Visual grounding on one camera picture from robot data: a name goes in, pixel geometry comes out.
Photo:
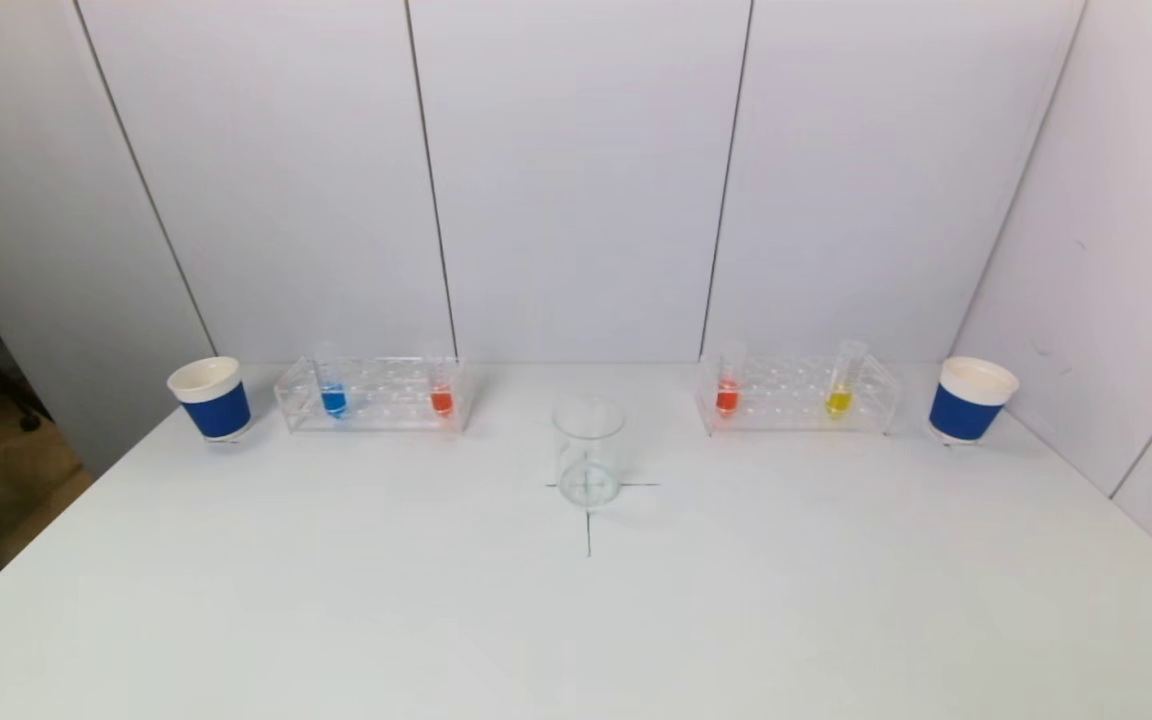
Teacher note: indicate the test tube with orange pigment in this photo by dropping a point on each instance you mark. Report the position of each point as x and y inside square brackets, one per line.
[441, 400]
[727, 398]

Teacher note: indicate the test tube with yellow pigment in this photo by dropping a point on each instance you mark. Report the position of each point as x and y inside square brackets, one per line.
[839, 400]

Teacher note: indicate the clear acrylic test tube rack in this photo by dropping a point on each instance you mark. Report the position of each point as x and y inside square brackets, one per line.
[786, 395]
[386, 395]

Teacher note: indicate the paper cup with blue sleeve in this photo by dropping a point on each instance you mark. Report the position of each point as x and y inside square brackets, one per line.
[966, 410]
[216, 410]

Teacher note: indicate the clear glass beaker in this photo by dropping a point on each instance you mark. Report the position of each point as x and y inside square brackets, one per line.
[588, 440]

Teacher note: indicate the blue pigment liquid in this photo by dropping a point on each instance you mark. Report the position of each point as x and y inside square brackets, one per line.
[334, 400]

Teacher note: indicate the clear graduated plastic test tube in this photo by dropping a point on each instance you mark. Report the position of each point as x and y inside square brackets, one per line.
[331, 370]

